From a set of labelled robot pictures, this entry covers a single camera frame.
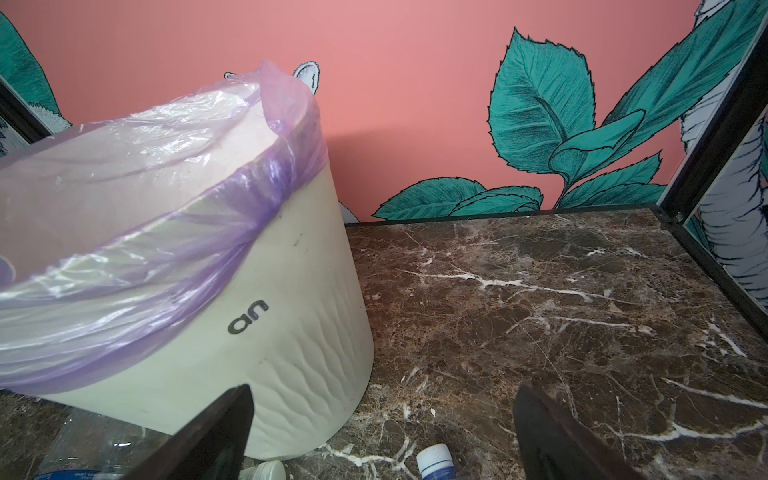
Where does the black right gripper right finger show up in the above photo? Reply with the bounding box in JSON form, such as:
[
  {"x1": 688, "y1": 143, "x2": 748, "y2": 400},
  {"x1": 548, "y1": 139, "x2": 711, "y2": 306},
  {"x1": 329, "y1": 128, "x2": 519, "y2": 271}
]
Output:
[{"x1": 513, "y1": 384, "x2": 643, "y2": 479}]

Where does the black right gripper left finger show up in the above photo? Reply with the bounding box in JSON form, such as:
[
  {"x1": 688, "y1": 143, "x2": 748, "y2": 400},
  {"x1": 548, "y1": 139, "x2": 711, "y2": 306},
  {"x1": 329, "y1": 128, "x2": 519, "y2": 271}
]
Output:
[{"x1": 124, "y1": 384, "x2": 254, "y2": 480}]

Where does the clear purple cap bottle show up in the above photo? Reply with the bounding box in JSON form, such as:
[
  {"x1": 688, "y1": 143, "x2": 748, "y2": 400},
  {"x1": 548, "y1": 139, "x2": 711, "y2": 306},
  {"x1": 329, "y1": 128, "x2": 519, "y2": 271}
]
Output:
[{"x1": 416, "y1": 443, "x2": 457, "y2": 480}]

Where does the blue Pocari label bottle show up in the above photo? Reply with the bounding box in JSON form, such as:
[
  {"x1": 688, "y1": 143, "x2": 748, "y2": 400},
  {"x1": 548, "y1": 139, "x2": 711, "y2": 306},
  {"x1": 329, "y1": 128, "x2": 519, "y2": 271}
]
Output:
[{"x1": 35, "y1": 410, "x2": 169, "y2": 480}]

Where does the white ribbed trash bin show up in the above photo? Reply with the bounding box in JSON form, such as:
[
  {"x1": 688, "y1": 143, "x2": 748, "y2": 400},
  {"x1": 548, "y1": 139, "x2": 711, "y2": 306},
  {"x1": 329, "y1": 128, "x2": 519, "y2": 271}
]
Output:
[{"x1": 54, "y1": 169, "x2": 374, "y2": 460}]

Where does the purple plastic bin liner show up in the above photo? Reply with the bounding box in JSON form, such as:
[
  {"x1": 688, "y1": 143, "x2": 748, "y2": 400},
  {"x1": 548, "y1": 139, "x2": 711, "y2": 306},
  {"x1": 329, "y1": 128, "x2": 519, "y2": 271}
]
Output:
[{"x1": 1, "y1": 62, "x2": 328, "y2": 395}]

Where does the clear bottle green cap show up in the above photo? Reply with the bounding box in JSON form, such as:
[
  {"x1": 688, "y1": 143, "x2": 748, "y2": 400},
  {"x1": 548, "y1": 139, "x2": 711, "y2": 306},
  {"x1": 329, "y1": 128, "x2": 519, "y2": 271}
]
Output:
[{"x1": 238, "y1": 460, "x2": 288, "y2": 480}]

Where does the black enclosure frame post left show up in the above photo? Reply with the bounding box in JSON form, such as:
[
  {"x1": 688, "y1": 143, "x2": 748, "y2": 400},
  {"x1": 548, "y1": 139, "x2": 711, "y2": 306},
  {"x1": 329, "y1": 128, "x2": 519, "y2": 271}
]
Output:
[{"x1": 0, "y1": 77, "x2": 53, "y2": 144}]

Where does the black enclosure frame post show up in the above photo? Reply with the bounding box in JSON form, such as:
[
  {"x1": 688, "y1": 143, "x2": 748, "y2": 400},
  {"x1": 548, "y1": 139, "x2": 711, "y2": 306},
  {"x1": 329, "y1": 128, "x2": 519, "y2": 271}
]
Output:
[
  {"x1": 0, "y1": 77, "x2": 53, "y2": 144},
  {"x1": 657, "y1": 24, "x2": 767, "y2": 337}
]

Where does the black enclosure frame post right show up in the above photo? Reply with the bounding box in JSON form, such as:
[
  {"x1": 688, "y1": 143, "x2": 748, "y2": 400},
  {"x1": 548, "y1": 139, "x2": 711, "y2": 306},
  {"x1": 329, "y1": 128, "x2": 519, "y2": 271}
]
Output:
[{"x1": 657, "y1": 24, "x2": 767, "y2": 337}]

